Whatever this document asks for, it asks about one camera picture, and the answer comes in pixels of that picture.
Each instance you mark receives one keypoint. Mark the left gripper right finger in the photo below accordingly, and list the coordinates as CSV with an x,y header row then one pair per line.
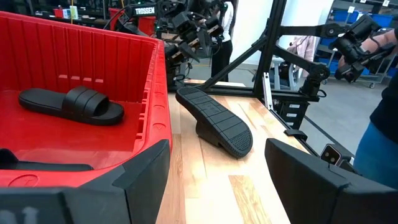
x,y
326,199

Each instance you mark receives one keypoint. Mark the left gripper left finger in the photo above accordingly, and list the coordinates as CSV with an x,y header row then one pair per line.
x,y
146,180

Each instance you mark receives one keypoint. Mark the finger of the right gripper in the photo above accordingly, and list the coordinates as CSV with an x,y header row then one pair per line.
x,y
187,51
205,43

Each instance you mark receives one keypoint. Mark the person's forearm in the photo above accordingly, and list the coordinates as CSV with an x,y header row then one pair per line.
x,y
379,39

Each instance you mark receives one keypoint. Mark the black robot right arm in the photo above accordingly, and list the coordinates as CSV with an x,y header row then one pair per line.
x,y
144,11

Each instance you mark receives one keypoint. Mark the red plastic bin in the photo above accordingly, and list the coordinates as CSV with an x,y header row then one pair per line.
x,y
46,140

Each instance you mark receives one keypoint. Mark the blue storage bin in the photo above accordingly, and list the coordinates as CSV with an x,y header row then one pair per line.
x,y
340,15
381,19

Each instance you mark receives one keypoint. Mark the person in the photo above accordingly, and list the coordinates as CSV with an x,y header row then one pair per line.
x,y
222,59
385,109

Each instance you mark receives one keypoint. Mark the small red crate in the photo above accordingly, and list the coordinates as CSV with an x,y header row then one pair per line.
x,y
146,26

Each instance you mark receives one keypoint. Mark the white metal strip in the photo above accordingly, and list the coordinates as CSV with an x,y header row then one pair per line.
x,y
267,90

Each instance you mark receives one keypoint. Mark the black controller box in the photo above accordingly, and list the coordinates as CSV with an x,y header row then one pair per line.
x,y
292,115

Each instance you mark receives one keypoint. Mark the pale pink garment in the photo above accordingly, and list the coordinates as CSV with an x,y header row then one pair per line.
x,y
303,49

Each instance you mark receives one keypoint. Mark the small black camera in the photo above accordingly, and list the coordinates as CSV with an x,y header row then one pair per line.
x,y
331,154

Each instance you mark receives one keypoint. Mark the black aluminium frame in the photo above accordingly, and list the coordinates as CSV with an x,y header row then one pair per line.
x,y
269,46

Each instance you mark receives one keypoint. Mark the black table edge bracket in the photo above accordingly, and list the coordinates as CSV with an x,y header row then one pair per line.
x,y
295,133

